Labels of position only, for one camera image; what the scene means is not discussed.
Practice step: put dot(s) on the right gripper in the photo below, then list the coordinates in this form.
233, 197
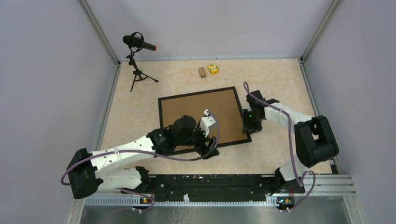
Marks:
252, 128

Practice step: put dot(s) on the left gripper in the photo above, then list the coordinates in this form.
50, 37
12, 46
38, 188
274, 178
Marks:
202, 149

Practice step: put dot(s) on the small wooden block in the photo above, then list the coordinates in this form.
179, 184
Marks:
202, 72

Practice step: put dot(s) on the black tripod stand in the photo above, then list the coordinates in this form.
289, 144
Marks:
138, 74

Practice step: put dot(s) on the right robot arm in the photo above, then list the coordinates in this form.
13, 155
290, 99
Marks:
314, 139

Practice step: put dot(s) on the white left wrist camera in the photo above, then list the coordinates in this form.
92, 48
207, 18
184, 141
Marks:
207, 122

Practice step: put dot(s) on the brown cardboard backing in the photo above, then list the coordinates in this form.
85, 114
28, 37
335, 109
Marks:
222, 105

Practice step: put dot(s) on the black microphone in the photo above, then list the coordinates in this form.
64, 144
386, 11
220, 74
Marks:
136, 42

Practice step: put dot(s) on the yellow owl toy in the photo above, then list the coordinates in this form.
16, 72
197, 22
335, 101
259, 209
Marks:
212, 68

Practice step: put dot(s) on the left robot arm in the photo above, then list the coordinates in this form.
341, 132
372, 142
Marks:
89, 172

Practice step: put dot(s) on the black picture frame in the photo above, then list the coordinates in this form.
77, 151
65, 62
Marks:
241, 108

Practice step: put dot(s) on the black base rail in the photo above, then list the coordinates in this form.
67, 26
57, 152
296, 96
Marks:
215, 188

